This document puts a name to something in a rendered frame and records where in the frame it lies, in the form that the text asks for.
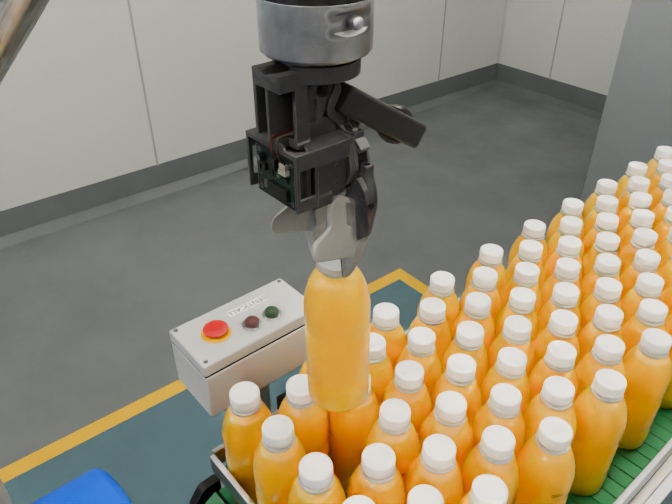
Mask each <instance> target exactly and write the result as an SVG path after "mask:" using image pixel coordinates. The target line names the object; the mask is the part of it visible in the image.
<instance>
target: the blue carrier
mask: <svg viewBox="0 0 672 504"><path fill-rule="evenodd" d="M32 504H133V503H132V502H131V500H130V499H129V497H128V496H127V495H126V493H125V492H124V491H123V489H122V488H121V487H120V485H119V484H118V483H117V482H116V481H115V480H114V478H113V477H112V476H111V475H110V474H108V473H107V472H105V471H104V470H102V469H92V470H90V471H88V472H86V473H84V474H83V475H81V476H79V477H77V478H76V479H74V480H72V481H70V482H69V483H67V484H65V485H63V486H61V487H60V488H58V489H56V490H54V491H53V492H51V493H49V494H47V495H46V496H44V497H42V498H40V499H38V500H37V501H35V502H33V503H32Z"/></svg>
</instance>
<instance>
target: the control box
mask: <svg viewBox="0 0 672 504"><path fill-rule="evenodd" d="M262 296H264V297H262ZM261 297H262V298H261ZM258 298H259V299H258ZM260 298H261V299H262V300H263V299H265V298H266V299H265V300H263V301H262V300H260ZM256 300H257V301H259V302H257V301H256ZM303 300H304V296H303V295H301V294H300V293H299V292H297V291H296V290H295V289H293V288H292V287H291V286H290V285H288V284H287V283H286V282H284V281H283V280H282V279H277V280H275V281H273V282H271V283H269V284H267V285H265V286H263V287H261V288H258V289H256V290H254V291H252V292H250V293H248V294H246V295H244V296H242V297H240V298H237V299H235V300H233V301H231V302H229V303H227V304H225V305H223V306H221V307H218V308H216V309H214V310H212V311H210V312H208V313H206V314H204V315H202V316H200V317H197V318H195V319H193V320H191V321H189V322H187V323H185V324H183V325H181V326H179V327H176V328H174V329H172V330H170V331H169V334H170V338H171V341H172V347H173V352H174V357H175V362H176V367H177V372H178V377H179V380H180V381H181V382H182V383H183V385H184V386H185V387H186V388H187V389H188V390H189V391H190V393H191V394H192V395H193V396H194V397H195V398H196V399H197V401H198V402H199V403H200V404H201V405H202V406H203V407H204V409H205V410H206V411H207V412H208V413H209V414H210V415H211V416H215V415H216V414H218V413H220V412H221V411H223V410H225V409H227V408H228V407H229V404H230V399H229V392H230V390H231V388H232V387H233V386H234V385H235V384H237V383H239V382H244V381H248V382H252V383H254V384H256V385H257V386H258V388H259V389H261V388H263V387H264V386H266V385H268V384H270V383H271V382H273V381H275V380H276V379H278V378H280V377H282V376H283V375H285V374H287V373H288V372H290V371H292V370H294V369H295V368H297V367H299V366H300V365H302V364H303V363H304V362H305V361H306V342H305V321H304V305H303ZM252 301H254V302H253V303H252ZM260 301H261V302H260ZM249 303H250V304H251V305H253V306H251V305H250V304H249ZM254 303H255V304H254ZM241 306H243V307H241ZM244 306H246V307H244ZM249 306H251V307H249ZM268 306H276V307H277V308H278V310H279V314H278V316H276V317H274V318H269V317H266V316H265V315H264V310H265V308H266V307H268ZM240 307H241V308H240ZM239 308H240V312H239V310H238V309H239ZM245 308H246V309H245ZM243 309H245V310H243ZM233 310H234V311H235V312H236V313H235V312H234V311H233ZM236 310H238V311H236ZM231 311H232V312H231ZM229 312H230V313H232V314H233V315H231V314H230V313H229ZM227 313H228V314H227ZM250 315H254V316H257V317H258V318H259V321H260V323H259V325H258V326H257V327H254V328H248V327H246V326H245V324H244V321H245V318H246V317H248V316H250ZM212 320H222V321H225V322H226V323H227V324H228V331H227V333H226V334H224V335H223V336H221V337H217V338H210V337H207V336H206V335H204V333H203V327H204V325H205V324H206V323H208V322H210V321H212Z"/></svg>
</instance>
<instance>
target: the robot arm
mask: <svg viewBox="0 0 672 504"><path fill-rule="evenodd" d="M49 1H50V0H0V84H1V82H2V81H3V79H4V77H5V76H6V74H7V72H8V71H9V69H10V67H11V65H12V64H13V62H14V60H15V59H16V57H17V55H18V54H19V52H20V50H21V48H22V47H23V45H24V43H25V42H26V40H27V38H28V37H29V35H30V33H31V31H32V30H33V28H34V27H35V25H36V23H37V21H38V20H39V18H40V16H41V14H42V13H43V11H44V9H45V8H46V6H47V4H48V3H49ZM374 3H375V0H256V10H257V25H258V40H259V49H260V52H262V53H263V54H264V55H265V56H266V57H268V58H269V59H272V61H269V62H265V63H261V64H257V65H253V66H251V67H252V80H253V93H254V107H255V120H256V127H255V128H252V129H248V130H245V132H246V144H247V155H248V167H249V179H250V185H255V184H258V183H259V189H261V190H262V191H264V192H265V193H267V194H269V195H270V196H272V197H273V198H275V199H276V200H278V201H280V202H281V203H283V204H284V205H286V207H285V208H284V209H283V210H281V211H280V212H279V213H278V214H277V215H276V216H275V217H274V218H273V220H272V224H271V228H272V231H273V232H274V233H276V234H282V233H290V232H299V231H305V235H306V239H307V242H308V245H309V248H310V251H311V254H312V258H313V260H314V261H316V262H326V261H332V260H338V259H340V260H341V271H342V277H344V278H346V277H348V276H350V275H351V273H352V272H353V271H354V269H355V267H356V266H357V264H358V262H359V260H360V258H361V256H362V253H363V251H364V249H365V246H366V243H367V239H368V236H369V235H370V234H371V231H372V227H373V223H374V219H375V215H376V211H377V204H378V195H377V187H376V182H375V178H374V164H373V163H371V158H370V152H369V149H370V145H369V144H368V141H367V139H366V137H365V136H364V130H363V129H361V128H359V124H360V123H361V124H363V125H365V126H367V127H369V128H371V129H373V130H376V131H377V133H378V135H379V136H380V138H381V139H383V140H384V141H385V142H387V143H391V144H400V143H403V144H405V145H408V146H410V147H412V148H416V147H417V146H418V145H419V143H420V141H421V139H422V137H423V135H424V133H425V131H426V125H425V124H423V123H422V122H420V121H418V120H416V119H414V118H413V117H414V116H413V115H412V113H411V111H410V110H409V109H408V108H406V107H405V106H402V105H399V104H392V105H391V104H390V105H388V104H386V103H384V102H382V101H380V100H378V99H377V98H375V97H373V96H371V95H369V94H367V93H365V92H363V91H362V90H360V89H358V88H356V87H354V86H352V85H350V84H348V83H346V81H349V80H351V79H354V78H355V77H357V76H358V75H359V74H360V72H361V58H363V57H365V56H366V55H368V54H369V52H370V51H371V50H372V49H373V31H374ZM253 145H256V159H257V167H258V170H257V171H254V164H253V151H252V146H253ZM344 189H346V191H345V196H342V195H337V194H340V193H342V192H344ZM335 195H337V196H335ZM332 196H335V197H333V198H332ZM327 205H328V207H327ZM326 223H327V227H326Z"/></svg>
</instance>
